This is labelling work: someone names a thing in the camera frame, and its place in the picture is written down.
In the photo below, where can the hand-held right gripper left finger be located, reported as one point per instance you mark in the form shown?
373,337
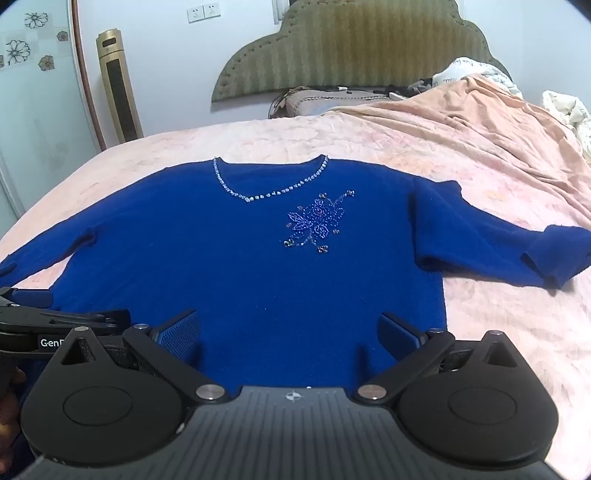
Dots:
179,334

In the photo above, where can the dark cloth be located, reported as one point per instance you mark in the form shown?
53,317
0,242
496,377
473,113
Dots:
411,90

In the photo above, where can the frosted glass door floral decals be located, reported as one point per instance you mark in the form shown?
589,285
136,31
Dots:
37,101

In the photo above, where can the cream crumpled blanket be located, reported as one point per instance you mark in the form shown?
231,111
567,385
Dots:
570,115

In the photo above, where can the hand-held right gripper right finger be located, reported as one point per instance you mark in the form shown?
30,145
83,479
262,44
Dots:
395,334

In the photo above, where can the gold tower air conditioner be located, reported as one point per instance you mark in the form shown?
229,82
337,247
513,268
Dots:
117,87

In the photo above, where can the pink floral bed sheet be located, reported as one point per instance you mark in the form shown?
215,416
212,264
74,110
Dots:
323,138

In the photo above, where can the white printed quilt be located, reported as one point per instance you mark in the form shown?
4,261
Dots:
475,69

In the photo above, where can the person's left hand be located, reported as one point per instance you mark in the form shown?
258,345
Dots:
10,406

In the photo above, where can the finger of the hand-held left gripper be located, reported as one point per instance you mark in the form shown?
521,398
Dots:
92,318

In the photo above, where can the white ribbed wall fixture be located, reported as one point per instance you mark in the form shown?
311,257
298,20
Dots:
280,10

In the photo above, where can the white wall socket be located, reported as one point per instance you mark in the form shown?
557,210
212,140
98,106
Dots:
212,9
195,14

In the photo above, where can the blue beaded sweater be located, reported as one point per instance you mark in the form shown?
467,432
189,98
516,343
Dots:
258,258

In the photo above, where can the olive green padded headboard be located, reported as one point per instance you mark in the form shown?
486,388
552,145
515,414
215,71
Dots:
351,41

